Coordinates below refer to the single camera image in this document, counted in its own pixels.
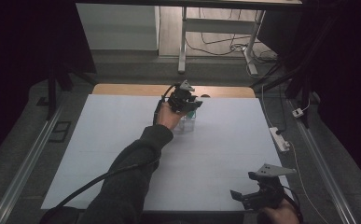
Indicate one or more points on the white power strip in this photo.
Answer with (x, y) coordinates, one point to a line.
(279, 140)

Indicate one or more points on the person's left hand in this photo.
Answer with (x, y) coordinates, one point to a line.
(169, 118)

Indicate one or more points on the clear plastic organizer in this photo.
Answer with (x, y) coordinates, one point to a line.
(187, 124)

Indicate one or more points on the aluminium rail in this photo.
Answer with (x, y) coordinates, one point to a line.
(22, 174)
(324, 174)

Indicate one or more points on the person's right hand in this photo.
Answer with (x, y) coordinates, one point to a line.
(280, 216)

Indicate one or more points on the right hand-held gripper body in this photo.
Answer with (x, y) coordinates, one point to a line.
(268, 191)

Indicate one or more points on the wooden table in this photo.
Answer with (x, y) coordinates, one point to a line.
(131, 90)

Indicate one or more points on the black metal stand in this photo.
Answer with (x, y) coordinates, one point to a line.
(51, 93)
(306, 102)

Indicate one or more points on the white desk frame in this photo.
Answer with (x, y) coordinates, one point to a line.
(218, 25)

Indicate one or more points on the white cabinet panel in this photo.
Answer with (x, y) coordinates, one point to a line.
(119, 28)

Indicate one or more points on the white table cover sheet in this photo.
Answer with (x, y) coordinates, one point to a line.
(218, 149)

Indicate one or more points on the small white adapter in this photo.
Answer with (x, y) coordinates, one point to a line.
(298, 112)

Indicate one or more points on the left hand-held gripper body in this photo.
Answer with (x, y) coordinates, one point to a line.
(181, 98)

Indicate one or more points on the black plug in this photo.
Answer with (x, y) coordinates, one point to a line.
(279, 132)

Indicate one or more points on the black floor frame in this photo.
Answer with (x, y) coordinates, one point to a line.
(54, 140)

